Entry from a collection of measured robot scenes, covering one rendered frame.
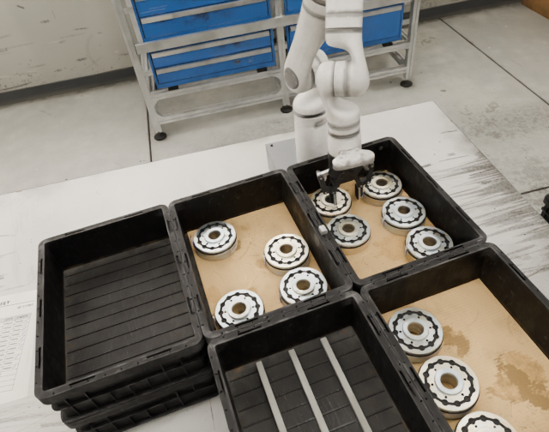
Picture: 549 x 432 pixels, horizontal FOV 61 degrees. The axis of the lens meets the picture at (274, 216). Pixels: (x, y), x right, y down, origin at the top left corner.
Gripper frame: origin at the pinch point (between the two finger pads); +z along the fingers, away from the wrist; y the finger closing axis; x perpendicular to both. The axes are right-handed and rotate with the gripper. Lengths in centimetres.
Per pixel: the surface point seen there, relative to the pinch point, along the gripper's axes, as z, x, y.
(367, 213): 5.2, 2.7, -4.6
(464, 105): 86, -147, -124
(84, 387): -4, 36, 59
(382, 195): 2.1, 0.6, -9.1
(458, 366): 4.0, 46.4, -5.2
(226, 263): 4.5, 8.1, 31.9
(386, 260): 5.8, 17.8, -3.4
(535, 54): 86, -187, -199
